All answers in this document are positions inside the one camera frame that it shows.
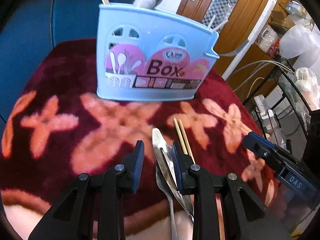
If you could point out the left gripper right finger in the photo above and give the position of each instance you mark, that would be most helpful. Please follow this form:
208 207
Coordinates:
244 215

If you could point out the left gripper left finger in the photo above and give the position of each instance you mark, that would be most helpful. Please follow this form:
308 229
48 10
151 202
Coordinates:
72 215

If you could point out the wooden chopstick two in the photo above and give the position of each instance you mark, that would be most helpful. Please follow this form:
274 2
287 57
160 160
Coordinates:
186 141

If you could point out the white steel chopstick two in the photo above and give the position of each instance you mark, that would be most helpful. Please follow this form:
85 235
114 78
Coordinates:
221 25

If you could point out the white steel chopstick one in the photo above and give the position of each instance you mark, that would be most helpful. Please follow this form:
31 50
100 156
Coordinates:
211 21

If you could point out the white plastic spoon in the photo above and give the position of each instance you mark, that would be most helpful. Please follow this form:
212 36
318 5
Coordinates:
147 4

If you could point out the wooden chopstick one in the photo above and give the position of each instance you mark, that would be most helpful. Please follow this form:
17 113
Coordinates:
184 149

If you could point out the white power strip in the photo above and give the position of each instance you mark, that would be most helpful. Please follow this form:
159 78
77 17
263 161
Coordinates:
265 113

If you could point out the red floral fleece blanket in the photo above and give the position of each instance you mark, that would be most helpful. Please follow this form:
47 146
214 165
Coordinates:
59 128

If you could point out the wooden shelf unit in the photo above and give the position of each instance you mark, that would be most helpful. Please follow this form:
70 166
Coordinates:
263 45

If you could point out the white plastic bag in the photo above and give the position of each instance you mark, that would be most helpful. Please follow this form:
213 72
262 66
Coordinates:
299 41

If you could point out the wooden door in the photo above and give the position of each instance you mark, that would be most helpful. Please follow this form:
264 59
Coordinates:
242 16

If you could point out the light blue utensil box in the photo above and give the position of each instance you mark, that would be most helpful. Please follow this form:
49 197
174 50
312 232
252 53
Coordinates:
150 54

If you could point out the blue base cabinets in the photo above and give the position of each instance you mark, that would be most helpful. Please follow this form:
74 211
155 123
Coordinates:
31 33

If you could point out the black wire rack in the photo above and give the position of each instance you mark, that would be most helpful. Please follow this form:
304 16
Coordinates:
281 73

